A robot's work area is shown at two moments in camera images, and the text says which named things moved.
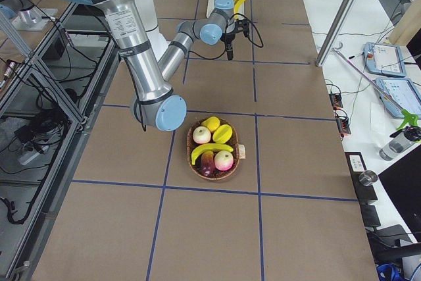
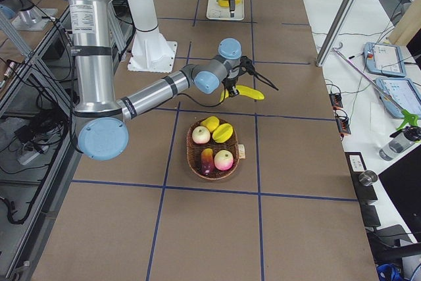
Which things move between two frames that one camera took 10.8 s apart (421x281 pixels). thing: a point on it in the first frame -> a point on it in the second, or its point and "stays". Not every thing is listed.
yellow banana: (209, 147) -> (245, 91)
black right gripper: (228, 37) -> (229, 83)
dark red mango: (208, 162) stays
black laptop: (402, 181) stays
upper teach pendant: (384, 59) stays
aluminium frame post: (343, 16) stays
